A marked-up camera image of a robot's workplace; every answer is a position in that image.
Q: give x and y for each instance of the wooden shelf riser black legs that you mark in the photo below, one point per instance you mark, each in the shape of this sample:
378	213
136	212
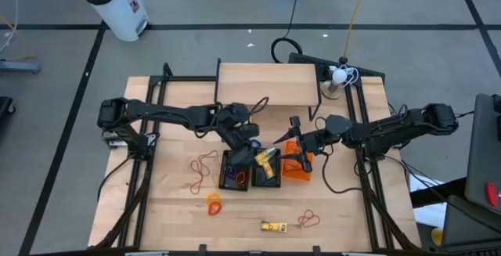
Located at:
282	84

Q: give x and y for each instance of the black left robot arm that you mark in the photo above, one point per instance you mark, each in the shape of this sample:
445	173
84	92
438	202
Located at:
172	115

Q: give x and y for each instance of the black table edge bracket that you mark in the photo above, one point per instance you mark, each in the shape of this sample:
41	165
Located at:
316	249
202	249

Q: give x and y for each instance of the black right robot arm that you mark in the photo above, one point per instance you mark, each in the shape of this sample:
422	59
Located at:
391	128

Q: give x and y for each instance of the white paper sheet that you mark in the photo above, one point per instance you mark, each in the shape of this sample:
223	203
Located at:
426	213

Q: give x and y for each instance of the white trash can black liner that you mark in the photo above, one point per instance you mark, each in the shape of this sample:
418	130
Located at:
113	9

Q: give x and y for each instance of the black power strip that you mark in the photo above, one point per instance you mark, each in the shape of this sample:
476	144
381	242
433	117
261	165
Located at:
309	61

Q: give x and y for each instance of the dark grey equipment case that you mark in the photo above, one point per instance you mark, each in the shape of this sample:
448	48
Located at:
485	150

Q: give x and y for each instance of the long red rubber band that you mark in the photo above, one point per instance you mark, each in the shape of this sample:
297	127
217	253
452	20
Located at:
192	168

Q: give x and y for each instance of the grey metal floor base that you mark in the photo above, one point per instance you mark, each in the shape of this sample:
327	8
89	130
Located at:
19	67

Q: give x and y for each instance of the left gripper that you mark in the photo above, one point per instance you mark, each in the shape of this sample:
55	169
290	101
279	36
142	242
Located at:
244	158

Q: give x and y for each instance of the orange slotted plastic basket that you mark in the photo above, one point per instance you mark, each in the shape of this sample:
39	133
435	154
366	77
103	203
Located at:
291	146

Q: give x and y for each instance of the red oval object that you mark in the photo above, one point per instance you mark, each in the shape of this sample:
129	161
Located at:
492	194

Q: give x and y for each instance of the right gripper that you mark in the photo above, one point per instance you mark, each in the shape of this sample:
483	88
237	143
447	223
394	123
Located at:
336	127

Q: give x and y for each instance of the white bulb desk lamp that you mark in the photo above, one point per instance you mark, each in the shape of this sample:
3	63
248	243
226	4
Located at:
338	76

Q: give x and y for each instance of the black slotted plastic basket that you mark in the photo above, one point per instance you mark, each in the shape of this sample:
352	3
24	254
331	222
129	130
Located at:
278	170
220	177

